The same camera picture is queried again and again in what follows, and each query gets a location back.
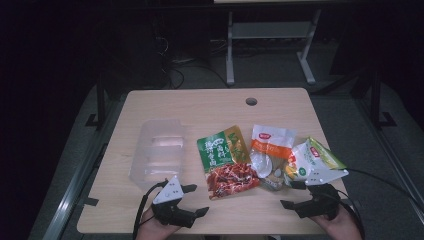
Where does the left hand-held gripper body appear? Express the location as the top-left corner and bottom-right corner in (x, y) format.
(151, 175), (198, 229)

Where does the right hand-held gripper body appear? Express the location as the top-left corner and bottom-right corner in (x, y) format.
(297, 168), (350, 221)

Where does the white and green snack packet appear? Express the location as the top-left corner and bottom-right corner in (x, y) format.
(284, 136), (348, 183)

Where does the clear plastic storage box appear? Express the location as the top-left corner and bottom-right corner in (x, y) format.
(128, 119), (187, 191)

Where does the green and orange food packet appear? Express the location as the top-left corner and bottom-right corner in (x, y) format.
(196, 124), (261, 201)

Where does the white and orange snack packet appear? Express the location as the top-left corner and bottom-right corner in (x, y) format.
(249, 124), (298, 192)

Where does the person's right hand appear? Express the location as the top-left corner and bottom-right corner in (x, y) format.
(308, 206), (364, 240)

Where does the person's left hand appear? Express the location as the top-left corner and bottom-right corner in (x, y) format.
(134, 208), (183, 240)

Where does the black metal stand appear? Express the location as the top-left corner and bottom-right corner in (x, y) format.
(369, 68), (398, 131)
(84, 76), (108, 131)

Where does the left hand-held gripper cable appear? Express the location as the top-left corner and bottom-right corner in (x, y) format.
(132, 179), (169, 240)

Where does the hand-held gripper cable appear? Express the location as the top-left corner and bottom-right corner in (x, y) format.
(132, 179), (169, 240)
(336, 189), (366, 240)

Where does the right hand-held gripper cable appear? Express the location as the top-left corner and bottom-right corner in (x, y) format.
(336, 189), (366, 240)

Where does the thin black cable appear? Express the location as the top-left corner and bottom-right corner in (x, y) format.
(343, 167), (424, 211)

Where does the black table edge bracket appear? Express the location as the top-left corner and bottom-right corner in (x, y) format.
(78, 197), (100, 207)

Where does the aluminium floor rail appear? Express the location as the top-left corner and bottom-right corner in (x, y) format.
(353, 96), (424, 214)
(41, 99), (129, 240)

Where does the tangle of black floor cables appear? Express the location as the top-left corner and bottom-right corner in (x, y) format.
(154, 36), (231, 89)

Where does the white metal desk frame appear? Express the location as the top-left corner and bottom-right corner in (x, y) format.
(225, 9), (323, 86)

